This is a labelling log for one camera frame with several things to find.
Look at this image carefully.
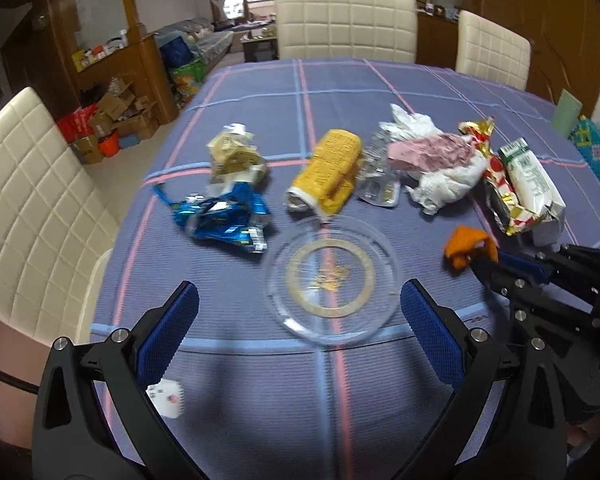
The orange peel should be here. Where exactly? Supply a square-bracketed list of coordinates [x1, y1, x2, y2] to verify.
[444, 226, 498, 271]

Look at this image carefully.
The red gold snack wrapper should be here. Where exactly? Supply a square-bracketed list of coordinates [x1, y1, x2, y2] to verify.
[458, 117, 548, 236]

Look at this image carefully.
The green white milk carton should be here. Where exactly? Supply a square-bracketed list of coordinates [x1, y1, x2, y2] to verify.
[498, 138, 566, 247]

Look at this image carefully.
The white tissue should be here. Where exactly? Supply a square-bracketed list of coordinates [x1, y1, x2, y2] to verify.
[379, 104, 486, 216]

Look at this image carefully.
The silver blister pack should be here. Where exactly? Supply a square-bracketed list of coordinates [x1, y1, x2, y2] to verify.
[355, 131, 401, 208]

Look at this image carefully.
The clear glass ashtray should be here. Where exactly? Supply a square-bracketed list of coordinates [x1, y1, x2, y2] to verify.
[263, 217, 403, 348]

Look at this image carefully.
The yellow snack package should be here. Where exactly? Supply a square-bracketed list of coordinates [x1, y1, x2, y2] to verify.
[285, 129, 363, 219]

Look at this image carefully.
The blue foil wrapper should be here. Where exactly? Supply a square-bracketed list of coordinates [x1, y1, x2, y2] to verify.
[152, 182, 271, 254]

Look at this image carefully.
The beige wrapper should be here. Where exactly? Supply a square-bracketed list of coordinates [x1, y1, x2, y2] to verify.
[207, 122, 268, 196]

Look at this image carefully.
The white paper tag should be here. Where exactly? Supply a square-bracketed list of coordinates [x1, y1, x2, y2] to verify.
[146, 378, 184, 419]

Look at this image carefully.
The beaded tissue box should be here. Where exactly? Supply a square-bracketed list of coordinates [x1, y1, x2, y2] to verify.
[569, 116, 600, 181]

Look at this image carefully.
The green plastic cup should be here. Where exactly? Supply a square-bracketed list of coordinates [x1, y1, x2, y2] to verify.
[550, 89, 582, 139]

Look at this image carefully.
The cream chair at left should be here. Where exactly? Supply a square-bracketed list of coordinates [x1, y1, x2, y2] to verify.
[0, 87, 120, 344]

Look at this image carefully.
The cream chair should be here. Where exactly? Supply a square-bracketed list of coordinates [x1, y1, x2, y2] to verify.
[0, 87, 120, 344]
[275, 0, 418, 63]
[455, 10, 531, 91]

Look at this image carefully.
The blue plaid tablecloth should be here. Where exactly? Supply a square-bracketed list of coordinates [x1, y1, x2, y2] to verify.
[89, 57, 600, 480]

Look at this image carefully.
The cream chair right far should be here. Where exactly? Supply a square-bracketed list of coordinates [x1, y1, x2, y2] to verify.
[455, 10, 531, 91]

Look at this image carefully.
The brown wooden door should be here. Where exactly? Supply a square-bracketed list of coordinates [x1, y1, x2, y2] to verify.
[460, 0, 600, 116]

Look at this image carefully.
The cream chair middle far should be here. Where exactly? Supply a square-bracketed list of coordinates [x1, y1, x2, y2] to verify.
[275, 0, 418, 63]

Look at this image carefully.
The orange bucket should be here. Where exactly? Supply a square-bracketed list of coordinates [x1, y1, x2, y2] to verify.
[98, 130, 120, 158]

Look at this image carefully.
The cardboard boxes pile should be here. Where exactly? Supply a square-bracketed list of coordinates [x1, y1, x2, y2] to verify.
[67, 77, 159, 165]

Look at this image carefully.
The coffee table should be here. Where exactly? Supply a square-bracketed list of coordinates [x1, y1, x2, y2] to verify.
[242, 35, 278, 63]

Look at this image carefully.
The green printed bag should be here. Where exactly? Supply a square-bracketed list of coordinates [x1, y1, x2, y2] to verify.
[169, 58, 206, 106]

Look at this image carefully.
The grey sofa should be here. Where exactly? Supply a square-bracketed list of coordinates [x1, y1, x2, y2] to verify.
[152, 18, 234, 73]

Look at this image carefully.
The wooden partition counter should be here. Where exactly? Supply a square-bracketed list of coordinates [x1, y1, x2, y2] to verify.
[76, 35, 178, 125]

